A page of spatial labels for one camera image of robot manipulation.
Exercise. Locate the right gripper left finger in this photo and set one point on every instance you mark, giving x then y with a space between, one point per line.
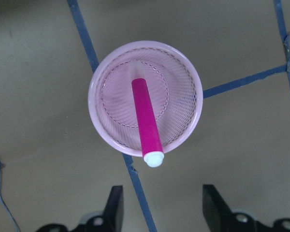
114 210

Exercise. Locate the pink marker pen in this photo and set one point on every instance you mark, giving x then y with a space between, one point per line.
151 145

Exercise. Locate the pink mesh cup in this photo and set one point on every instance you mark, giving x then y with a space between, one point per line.
175 91

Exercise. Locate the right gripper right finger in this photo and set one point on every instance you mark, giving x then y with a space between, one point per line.
216 212

